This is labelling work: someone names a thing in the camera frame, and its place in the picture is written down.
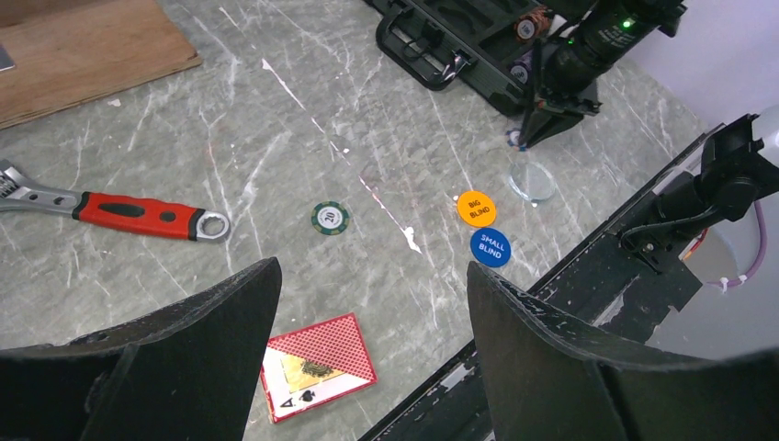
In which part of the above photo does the purple chip stack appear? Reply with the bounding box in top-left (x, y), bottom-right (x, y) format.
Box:
top-left (509, 51), bottom-right (533, 84)

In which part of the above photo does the red playing card deck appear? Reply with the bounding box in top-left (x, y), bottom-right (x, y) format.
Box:
top-left (259, 312), bottom-right (378, 424)

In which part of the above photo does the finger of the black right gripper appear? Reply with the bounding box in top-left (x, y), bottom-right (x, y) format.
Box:
top-left (518, 103), bottom-right (588, 149)

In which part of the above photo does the black poker case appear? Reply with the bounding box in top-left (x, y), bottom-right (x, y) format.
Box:
top-left (369, 1), bottom-right (540, 117)

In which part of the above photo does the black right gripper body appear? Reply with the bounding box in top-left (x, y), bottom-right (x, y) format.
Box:
top-left (535, 0), bottom-right (687, 114)

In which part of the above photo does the green poker chip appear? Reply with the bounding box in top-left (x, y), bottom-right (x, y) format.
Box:
top-left (310, 201), bottom-right (351, 236)

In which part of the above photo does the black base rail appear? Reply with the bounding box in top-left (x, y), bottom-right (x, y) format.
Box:
top-left (358, 121), bottom-right (731, 441)

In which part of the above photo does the red handled adjustable wrench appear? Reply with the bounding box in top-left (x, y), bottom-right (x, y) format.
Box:
top-left (1, 160), bottom-right (231, 242)

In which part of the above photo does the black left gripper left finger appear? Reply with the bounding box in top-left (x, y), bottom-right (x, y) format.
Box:
top-left (1, 257), bottom-right (282, 440)

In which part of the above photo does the blue small blind button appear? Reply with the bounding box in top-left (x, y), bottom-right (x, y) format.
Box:
top-left (469, 228), bottom-right (512, 268)

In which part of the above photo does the orange big blind button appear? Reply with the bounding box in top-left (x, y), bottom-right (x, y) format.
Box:
top-left (457, 190), bottom-right (497, 228)

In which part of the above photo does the blue poker chip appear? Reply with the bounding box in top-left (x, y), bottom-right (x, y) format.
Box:
top-left (505, 128), bottom-right (527, 152)

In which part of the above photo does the clear dealer button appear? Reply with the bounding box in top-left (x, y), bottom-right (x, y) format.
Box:
top-left (508, 162), bottom-right (556, 204)

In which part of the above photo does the wooden board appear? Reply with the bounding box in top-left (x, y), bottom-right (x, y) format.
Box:
top-left (1, 1), bottom-right (201, 128)

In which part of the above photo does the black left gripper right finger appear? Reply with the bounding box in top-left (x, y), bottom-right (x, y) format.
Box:
top-left (467, 262), bottom-right (778, 440)

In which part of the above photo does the orange chip stack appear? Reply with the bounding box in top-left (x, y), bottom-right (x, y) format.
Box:
top-left (514, 6), bottom-right (554, 42)

